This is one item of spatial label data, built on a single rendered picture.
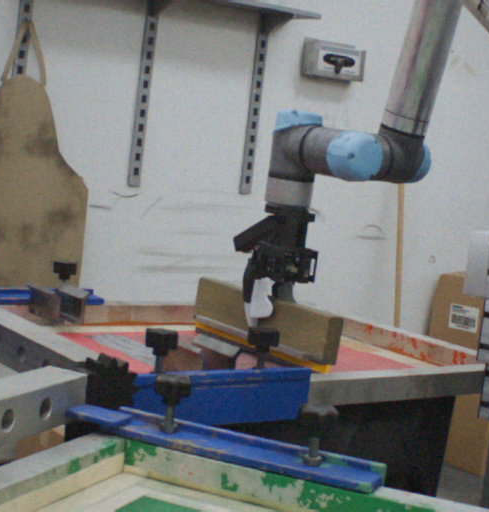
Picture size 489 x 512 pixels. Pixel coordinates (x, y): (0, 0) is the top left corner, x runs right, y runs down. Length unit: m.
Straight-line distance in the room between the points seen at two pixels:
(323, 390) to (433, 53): 0.56
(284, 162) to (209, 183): 2.42
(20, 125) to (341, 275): 1.55
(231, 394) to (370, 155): 0.46
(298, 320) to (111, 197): 2.28
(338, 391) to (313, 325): 0.19
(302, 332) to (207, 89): 2.48
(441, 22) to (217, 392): 0.70
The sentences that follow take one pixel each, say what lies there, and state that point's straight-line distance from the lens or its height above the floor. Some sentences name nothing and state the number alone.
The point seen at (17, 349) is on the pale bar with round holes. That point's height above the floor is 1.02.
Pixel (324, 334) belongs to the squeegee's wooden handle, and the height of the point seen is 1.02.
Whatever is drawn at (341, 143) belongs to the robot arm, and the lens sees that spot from 1.77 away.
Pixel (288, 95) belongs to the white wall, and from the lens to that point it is 4.45.
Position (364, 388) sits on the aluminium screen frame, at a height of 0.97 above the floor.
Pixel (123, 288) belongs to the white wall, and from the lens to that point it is 4.14.
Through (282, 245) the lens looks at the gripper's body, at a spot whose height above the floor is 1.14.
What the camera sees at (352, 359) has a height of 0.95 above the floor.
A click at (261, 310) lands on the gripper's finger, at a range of 1.89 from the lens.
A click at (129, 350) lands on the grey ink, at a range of 1.85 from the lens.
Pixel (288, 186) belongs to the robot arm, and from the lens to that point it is 1.85.
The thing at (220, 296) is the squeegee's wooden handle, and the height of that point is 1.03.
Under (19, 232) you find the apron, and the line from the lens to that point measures 3.84.
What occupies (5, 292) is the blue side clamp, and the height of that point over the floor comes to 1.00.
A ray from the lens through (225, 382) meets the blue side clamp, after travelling 1.51.
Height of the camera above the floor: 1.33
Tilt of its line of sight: 6 degrees down
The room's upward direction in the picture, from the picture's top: 6 degrees clockwise
